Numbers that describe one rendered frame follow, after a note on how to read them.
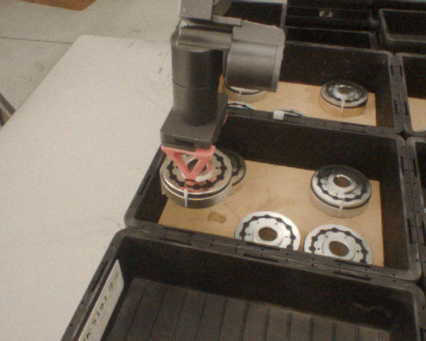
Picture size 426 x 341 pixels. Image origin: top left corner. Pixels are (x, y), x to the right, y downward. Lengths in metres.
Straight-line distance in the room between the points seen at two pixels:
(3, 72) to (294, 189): 2.45
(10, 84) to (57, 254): 2.06
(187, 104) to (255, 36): 0.11
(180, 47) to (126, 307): 0.37
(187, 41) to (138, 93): 0.81
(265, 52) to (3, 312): 0.63
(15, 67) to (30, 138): 1.87
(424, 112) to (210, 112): 0.64
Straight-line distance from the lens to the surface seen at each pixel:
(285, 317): 0.65
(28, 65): 3.05
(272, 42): 0.50
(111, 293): 0.61
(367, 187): 0.80
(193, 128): 0.54
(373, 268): 0.60
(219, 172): 0.63
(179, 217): 0.75
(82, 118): 1.22
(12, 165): 1.14
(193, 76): 0.50
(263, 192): 0.79
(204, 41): 0.49
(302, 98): 1.04
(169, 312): 0.65
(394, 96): 0.91
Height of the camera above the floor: 1.40
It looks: 43 degrees down
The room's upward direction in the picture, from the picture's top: straight up
